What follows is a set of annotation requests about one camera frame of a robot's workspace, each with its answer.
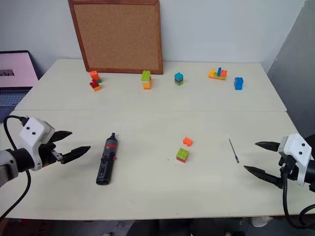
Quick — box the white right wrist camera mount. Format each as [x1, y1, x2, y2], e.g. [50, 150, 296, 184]
[280, 133, 315, 187]

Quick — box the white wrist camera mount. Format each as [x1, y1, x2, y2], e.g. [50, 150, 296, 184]
[19, 117, 56, 172]
[280, 133, 315, 187]

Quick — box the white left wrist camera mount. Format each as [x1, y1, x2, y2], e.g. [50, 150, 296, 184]
[19, 117, 56, 172]

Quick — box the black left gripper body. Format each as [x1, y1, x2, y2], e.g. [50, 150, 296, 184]
[38, 136, 64, 168]

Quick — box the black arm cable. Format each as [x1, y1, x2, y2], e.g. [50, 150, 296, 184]
[0, 115, 32, 220]
[281, 169, 315, 229]

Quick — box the grey partition panel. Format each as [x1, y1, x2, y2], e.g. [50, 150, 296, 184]
[266, 0, 315, 140]

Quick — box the tall green orange block stack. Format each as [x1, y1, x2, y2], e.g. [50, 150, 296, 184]
[141, 70, 154, 90]

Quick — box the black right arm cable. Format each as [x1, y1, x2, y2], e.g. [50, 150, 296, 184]
[281, 169, 315, 229]

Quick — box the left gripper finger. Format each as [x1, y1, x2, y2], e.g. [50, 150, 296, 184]
[51, 131, 73, 143]
[61, 146, 92, 165]

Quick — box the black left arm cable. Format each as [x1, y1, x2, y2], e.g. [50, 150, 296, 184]
[0, 115, 32, 220]

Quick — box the open laptop with pink screen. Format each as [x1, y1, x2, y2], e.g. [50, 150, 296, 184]
[0, 50, 39, 123]

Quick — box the red orange block stack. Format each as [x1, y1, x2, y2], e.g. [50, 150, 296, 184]
[89, 79, 103, 92]

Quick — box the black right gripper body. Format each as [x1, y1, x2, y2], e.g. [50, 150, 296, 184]
[278, 152, 300, 183]

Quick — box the thin screwdriver bit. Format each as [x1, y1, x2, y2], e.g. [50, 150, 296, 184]
[228, 138, 240, 164]

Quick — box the multicolour striped block tower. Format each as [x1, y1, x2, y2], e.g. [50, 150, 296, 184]
[174, 72, 185, 87]

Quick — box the white object under table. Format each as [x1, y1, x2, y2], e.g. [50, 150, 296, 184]
[251, 216, 274, 228]

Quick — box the wood framed cork board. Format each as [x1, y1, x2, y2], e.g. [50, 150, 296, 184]
[67, 0, 164, 75]

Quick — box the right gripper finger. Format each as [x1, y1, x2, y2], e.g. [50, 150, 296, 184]
[254, 141, 282, 154]
[243, 165, 284, 189]

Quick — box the yellow orange blue block assembly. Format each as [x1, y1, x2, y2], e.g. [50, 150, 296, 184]
[208, 66, 228, 82]

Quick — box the black red electric screwdriver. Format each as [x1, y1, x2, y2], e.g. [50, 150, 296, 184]
[95, 132, 120, 186]

